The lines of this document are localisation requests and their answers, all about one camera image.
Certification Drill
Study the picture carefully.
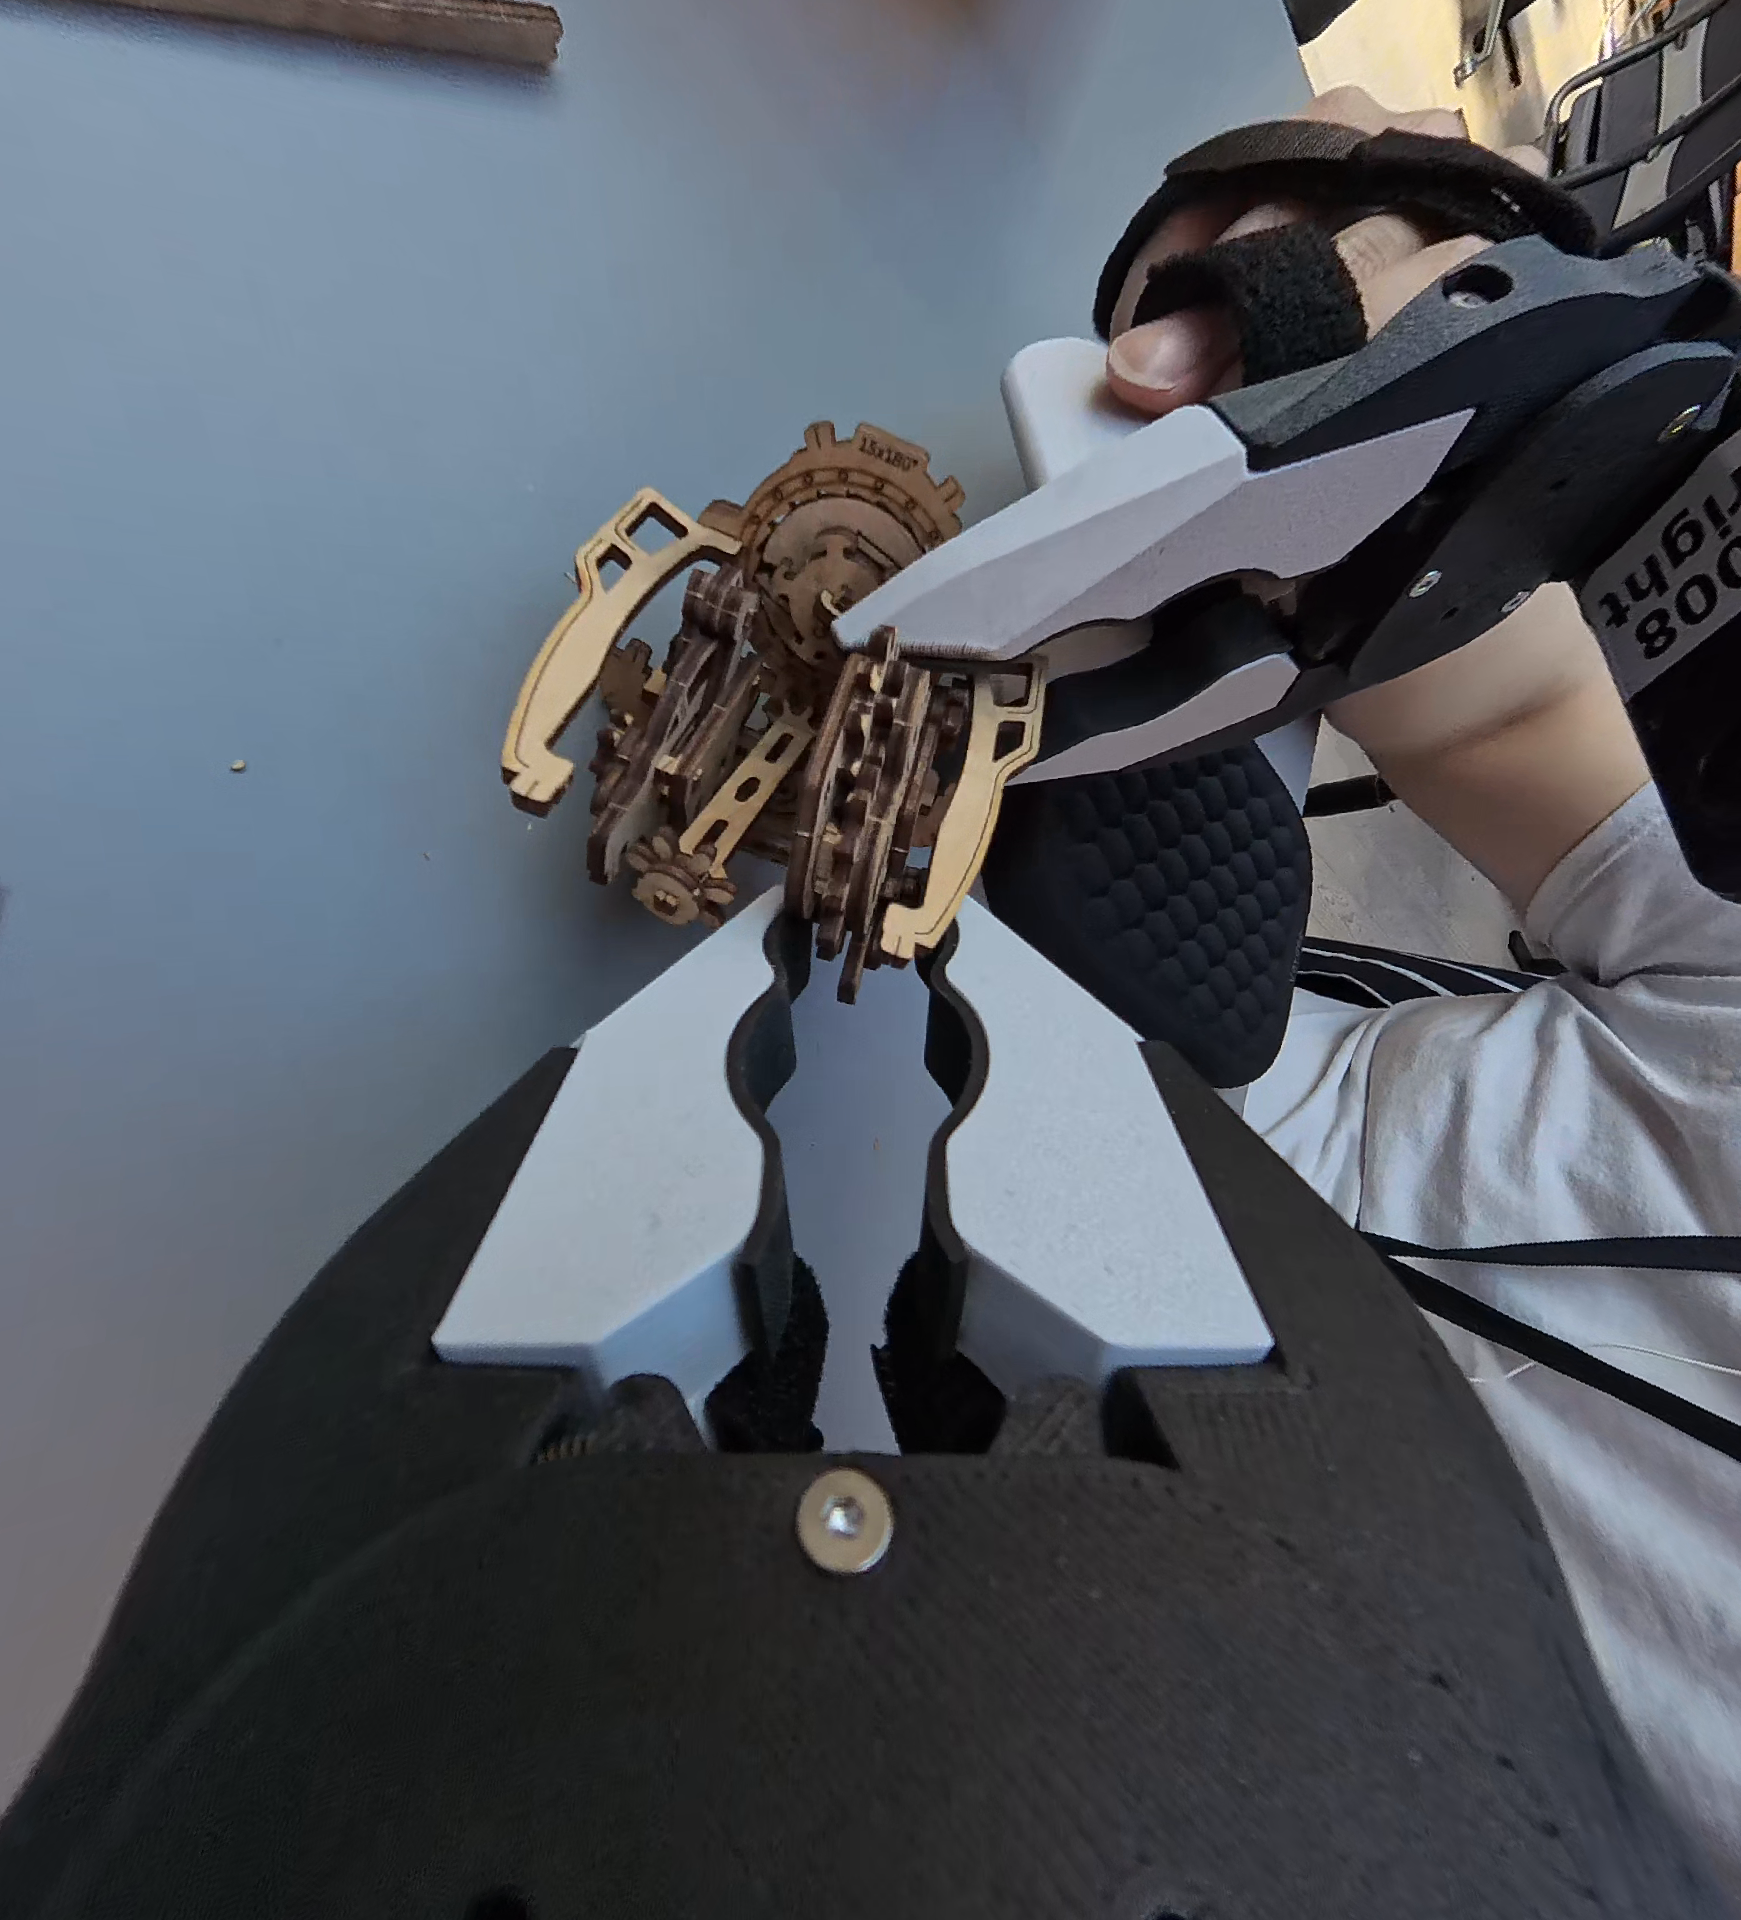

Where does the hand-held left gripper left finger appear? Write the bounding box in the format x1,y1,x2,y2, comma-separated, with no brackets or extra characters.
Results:
429,886,831,1448

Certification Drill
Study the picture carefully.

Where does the black striped cloth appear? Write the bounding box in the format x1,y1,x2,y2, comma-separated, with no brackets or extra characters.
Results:
1289,937,1562,1038

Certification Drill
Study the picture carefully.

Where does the person's right hand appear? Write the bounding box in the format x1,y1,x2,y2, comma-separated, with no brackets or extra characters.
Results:
1108,83,1550,426

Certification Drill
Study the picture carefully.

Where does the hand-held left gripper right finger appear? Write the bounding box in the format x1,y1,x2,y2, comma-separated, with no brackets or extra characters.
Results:
877,898,1280,1444

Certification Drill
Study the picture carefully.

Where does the black grey bag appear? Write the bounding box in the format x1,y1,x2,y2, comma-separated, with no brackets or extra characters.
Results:
1542,0,1741,310

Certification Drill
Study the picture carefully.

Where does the wooden stick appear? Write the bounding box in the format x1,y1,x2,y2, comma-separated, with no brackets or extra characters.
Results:
104,0,564,71

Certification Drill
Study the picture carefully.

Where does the person's white shirt torso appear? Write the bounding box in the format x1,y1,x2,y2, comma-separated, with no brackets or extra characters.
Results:
1242,780,1741,1920

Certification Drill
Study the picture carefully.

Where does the wooden gear model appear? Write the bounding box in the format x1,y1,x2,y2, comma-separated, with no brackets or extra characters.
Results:
499,424,1046,1007

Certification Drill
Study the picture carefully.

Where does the person's right forearm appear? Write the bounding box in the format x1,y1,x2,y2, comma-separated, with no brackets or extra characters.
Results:
1317,578,1666,909

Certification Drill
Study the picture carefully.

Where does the black lanyard strap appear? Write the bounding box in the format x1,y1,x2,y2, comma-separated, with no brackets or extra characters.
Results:
1358,1234,1741,1486

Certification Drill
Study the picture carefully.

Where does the black honeycomb cushion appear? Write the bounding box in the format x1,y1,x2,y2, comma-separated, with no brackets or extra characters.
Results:
983,743,1317,1090

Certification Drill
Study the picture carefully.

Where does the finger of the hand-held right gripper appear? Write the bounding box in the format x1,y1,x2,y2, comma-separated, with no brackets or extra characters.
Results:
829,405,1482,668
1023,593,1356,789

